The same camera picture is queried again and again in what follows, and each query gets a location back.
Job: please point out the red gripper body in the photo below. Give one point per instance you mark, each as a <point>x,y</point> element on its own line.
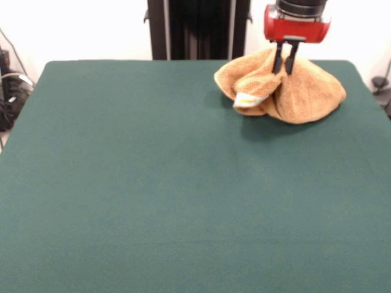
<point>296,29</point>

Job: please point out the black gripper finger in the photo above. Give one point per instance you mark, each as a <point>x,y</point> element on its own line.
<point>278,61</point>
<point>290,61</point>

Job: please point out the orange terry towel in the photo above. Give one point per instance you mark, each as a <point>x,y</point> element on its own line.
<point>308,94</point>

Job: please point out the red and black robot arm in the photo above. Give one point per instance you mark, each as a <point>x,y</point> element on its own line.
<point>301,6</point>

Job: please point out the black power strip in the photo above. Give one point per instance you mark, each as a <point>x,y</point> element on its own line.
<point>378,82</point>

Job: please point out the dark green table cloth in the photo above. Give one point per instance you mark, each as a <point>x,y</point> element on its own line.
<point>91,198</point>

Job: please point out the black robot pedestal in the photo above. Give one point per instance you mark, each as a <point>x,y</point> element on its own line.
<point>198,30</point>

